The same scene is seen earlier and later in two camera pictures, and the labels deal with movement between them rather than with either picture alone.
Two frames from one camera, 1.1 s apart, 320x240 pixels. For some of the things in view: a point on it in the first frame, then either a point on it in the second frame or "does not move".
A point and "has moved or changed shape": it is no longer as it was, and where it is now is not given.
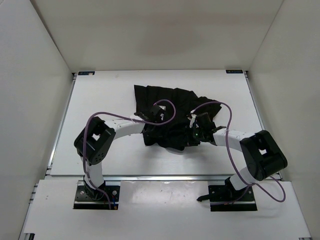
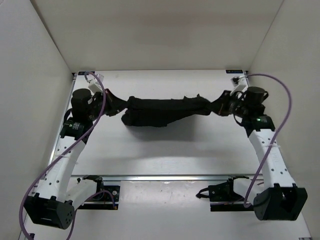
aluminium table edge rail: x=140 y=178 does not move
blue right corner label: x=234 y=71 does not move
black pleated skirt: x=175 y=131 has moved or changed shape
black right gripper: x=194 y=127 -> x=219 y=106
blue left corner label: x=87 y=73 does not move
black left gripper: x=159 y=121 -> x=116 y=103
